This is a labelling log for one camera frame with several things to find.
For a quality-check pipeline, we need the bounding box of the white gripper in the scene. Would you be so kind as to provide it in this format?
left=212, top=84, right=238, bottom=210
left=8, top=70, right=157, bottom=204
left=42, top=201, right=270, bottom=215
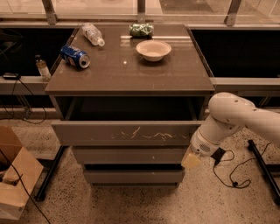
left=181, top=129, right=220, bottom=169

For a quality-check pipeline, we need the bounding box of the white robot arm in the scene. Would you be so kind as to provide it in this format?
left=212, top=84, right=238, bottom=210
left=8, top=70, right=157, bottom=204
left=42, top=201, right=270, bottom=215
left=181, top=92, right=280, bottom=168

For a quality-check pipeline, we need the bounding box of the grey drawer cabinet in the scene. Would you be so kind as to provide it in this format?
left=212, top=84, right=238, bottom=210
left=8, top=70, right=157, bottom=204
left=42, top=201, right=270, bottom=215
left=45, top=24, right=214, bottom=186

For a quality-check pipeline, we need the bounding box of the grey bottom drawer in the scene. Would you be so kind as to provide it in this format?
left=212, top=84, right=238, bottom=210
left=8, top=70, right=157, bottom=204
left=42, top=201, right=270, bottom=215
left=84, top=170, right=185, bottom=184

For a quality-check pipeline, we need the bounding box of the grey middle drawer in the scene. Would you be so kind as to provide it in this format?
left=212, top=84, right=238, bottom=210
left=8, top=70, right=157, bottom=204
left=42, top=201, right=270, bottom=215
left=73, top=146, right=186, bottom=165

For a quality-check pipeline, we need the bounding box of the black power adapter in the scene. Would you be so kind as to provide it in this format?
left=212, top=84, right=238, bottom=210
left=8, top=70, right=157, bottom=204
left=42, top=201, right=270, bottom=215
left=211, top=147, right=226, bottom=165

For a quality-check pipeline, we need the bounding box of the black metal stand leg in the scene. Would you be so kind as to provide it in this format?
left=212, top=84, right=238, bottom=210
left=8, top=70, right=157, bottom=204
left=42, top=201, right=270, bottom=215
left=248, top=140, right=280, bottom=206

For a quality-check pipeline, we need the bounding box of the white paper bowl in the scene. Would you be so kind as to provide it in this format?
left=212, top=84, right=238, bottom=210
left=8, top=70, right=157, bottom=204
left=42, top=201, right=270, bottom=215
left=136, top=40, right=172, bottom=62

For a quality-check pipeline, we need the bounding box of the green crushed can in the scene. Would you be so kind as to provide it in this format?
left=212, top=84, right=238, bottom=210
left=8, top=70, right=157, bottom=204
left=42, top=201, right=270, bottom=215
left=129, top=24, right=154, bottom=37

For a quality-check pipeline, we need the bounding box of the black left stand leg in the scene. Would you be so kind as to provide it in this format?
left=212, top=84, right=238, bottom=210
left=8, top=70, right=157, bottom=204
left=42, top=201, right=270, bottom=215
left=34, top=145, right=67, bottom=201

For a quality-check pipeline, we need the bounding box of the blue pepsi can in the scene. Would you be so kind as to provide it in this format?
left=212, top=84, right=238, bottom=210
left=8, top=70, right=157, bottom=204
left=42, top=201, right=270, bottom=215
left=60, top=45, right=90, bottom=69

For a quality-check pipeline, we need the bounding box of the clear plastic water bottle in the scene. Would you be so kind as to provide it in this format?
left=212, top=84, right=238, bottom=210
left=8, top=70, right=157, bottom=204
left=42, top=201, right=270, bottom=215
left=81, top=23, right=105, bottom=46

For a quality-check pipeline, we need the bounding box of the small glass bottle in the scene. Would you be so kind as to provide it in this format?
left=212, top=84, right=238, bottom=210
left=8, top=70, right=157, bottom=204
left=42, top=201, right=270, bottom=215
left=35, top=55, right=52, bottom=82

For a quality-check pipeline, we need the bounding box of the cardboard box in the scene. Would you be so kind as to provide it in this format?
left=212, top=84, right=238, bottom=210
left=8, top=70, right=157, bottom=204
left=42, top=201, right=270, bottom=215
left=0, top=126, right=43, bottom=220

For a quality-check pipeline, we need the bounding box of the black device on ledge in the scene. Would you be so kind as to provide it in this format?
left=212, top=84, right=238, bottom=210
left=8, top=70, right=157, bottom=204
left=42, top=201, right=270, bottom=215
left=3, top=73, right=21, bottom=81

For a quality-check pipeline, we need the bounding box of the black cable over box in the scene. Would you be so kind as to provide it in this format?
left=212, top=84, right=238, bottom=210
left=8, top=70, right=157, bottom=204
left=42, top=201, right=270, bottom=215
left=0, top=145, right=53, bottom=224

